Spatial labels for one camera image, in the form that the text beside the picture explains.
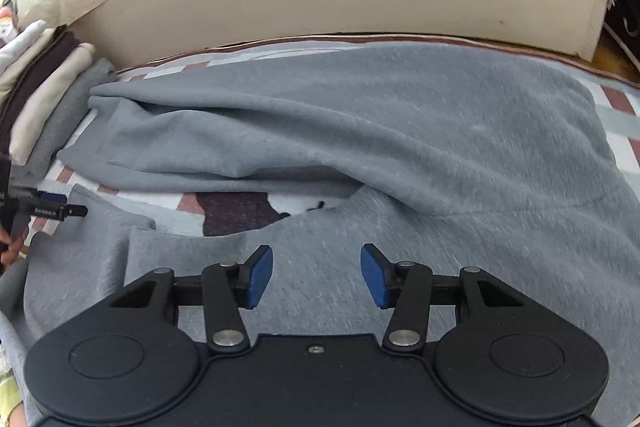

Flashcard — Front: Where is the grey folded garment bottom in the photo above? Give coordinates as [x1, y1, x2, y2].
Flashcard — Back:
[14, 58, 117, 180]

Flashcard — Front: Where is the dark brown folded garment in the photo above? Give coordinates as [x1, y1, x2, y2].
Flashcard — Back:
[1, 26, 79, 154]

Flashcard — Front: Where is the cream folded garment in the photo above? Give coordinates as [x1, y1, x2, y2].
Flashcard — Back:
[9, 42, 96, 166]

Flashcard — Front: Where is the grey sweatshirt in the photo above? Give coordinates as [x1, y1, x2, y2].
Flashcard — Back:
[1, 44, 639, 426]

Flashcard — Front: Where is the checkered red grey rug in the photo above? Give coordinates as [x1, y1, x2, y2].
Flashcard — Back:
[15, 31, 639, 236]

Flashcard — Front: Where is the person's left hand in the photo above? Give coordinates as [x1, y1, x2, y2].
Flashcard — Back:
[0, 227, 29, 273]

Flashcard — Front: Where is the white folded garment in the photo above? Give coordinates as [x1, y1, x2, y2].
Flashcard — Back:
[0, 20, 47, 72]

